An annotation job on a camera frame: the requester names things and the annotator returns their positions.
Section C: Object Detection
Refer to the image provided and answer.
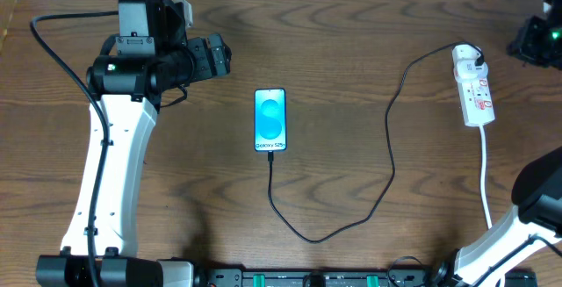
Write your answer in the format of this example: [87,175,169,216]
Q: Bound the white power strip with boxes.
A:
[451,44,495,127]

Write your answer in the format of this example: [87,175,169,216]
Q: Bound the blue Galaxy smartphone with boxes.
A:
[254,88,287,152]

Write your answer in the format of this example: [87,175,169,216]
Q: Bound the black USB charging cable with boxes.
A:
[266,39,484,245]

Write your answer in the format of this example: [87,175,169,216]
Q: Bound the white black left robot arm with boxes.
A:
[36,0,231,286]

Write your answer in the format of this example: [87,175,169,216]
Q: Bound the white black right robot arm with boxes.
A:
[431,15,561,286]

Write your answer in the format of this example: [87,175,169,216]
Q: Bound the black charger plug adapter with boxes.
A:
[475,54,485,67]

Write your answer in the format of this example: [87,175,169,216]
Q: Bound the white power strip cord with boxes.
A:
[478,124,494,230]

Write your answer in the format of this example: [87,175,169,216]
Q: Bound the black mounting rail base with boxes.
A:
[192,268,539,287]

